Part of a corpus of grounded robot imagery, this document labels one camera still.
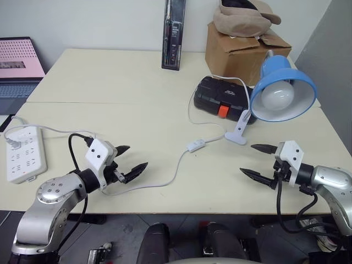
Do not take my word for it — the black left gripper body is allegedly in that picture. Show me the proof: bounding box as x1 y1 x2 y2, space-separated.
103 145 128 185

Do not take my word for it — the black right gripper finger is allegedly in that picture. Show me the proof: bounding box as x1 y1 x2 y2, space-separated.
239 167 275 188
250 143 277 155

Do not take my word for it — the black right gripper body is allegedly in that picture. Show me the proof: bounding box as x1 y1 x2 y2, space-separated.
271 143 292 191

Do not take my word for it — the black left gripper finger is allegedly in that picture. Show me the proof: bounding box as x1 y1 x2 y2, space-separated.
123 162 150 184
115 144 130 158

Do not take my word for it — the blue clip desk lamp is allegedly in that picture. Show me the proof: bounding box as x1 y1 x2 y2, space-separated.
224 49 317 146

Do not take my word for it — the white round light bulb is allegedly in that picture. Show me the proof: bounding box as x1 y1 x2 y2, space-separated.
260 82 296 109

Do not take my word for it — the black case with orange latch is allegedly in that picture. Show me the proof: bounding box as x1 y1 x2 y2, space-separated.
192 76 259 124

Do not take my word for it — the dark rounded shape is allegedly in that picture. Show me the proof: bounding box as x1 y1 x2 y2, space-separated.
205 222 249 264
136 223 171 264

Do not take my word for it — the white power strip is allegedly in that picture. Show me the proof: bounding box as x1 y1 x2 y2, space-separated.
3 125 48 184

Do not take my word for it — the brown cardboard box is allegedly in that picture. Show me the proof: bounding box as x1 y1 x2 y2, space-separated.
205 21 293 86

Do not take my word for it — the black toothbrush retail package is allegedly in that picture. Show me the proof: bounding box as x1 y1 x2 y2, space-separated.
161 0 186 71

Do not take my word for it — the beige cloth cap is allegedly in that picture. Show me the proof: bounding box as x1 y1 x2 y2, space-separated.
213 0 282 38

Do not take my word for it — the grey laptop with pink screen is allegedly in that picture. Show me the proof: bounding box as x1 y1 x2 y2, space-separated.
0 36 46 116

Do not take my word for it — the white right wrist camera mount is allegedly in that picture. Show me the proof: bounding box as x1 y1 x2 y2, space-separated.
276 140 305 188

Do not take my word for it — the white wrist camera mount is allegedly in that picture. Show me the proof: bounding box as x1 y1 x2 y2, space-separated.
84 139 118 191
276 140 305 188

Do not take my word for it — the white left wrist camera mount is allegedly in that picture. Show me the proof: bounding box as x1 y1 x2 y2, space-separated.
84 139 118 191

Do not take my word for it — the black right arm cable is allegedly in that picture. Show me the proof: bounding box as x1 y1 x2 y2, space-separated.
276 181 344 238

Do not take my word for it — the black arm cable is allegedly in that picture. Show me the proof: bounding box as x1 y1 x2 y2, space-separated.
56 133 96 250
276 181 344 238

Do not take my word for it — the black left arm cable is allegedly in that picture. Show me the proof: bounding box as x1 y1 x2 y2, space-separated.
56 133 96 250

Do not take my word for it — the white lamp cord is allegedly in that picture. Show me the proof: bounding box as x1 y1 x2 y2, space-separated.
10 75 252 197

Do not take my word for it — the white inline cord switch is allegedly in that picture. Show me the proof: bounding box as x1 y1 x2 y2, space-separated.
185 139 207 153

